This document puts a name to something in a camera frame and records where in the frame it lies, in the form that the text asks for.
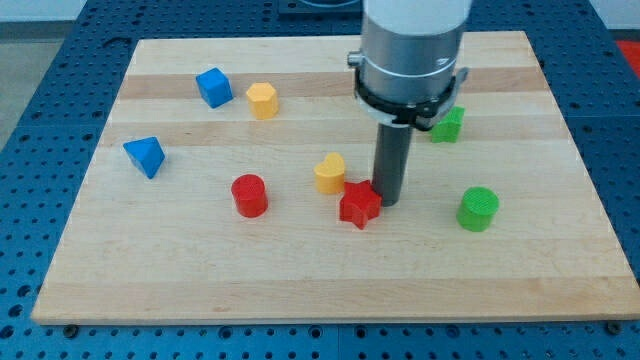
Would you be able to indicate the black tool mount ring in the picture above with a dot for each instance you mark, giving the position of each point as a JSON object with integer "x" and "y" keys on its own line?
{"x": 421, "y": 116}

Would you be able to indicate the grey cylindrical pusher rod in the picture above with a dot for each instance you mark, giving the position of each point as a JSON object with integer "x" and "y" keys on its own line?
{"x": 391, "y": 153}

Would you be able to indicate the red star block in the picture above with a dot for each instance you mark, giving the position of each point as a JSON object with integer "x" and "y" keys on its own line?
{"x": 359, "y": 203}

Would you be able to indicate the yellow heart block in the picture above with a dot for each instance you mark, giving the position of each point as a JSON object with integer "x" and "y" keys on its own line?
{"x": 330, "y": 174}

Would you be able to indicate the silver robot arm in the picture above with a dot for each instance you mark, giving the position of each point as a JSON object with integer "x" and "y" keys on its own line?
{"x": 405, "y": 76}

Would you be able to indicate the green star block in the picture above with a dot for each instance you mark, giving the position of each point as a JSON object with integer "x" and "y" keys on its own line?
{"x": 449, "y": 128}

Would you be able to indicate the green cylinder block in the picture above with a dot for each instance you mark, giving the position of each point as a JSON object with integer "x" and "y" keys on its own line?
{"x": 477, "y": 209}

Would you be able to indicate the yellow hexagon block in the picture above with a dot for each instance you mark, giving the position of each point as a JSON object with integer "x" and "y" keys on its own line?
{"x": 263, "y": 100}

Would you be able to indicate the red cylinder block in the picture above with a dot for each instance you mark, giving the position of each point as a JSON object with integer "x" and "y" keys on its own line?
{"x": 249, "y": 194}

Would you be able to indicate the wooden board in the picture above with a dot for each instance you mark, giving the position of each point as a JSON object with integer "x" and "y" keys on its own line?
{"x": 174, "y": 249}

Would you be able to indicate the blue cube block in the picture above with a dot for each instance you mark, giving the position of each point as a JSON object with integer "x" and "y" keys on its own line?
{"x": 214, "y": 87}

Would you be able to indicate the blue triangular prism block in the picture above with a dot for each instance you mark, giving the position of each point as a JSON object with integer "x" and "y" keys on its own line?
{"x": 146, "y": 155}

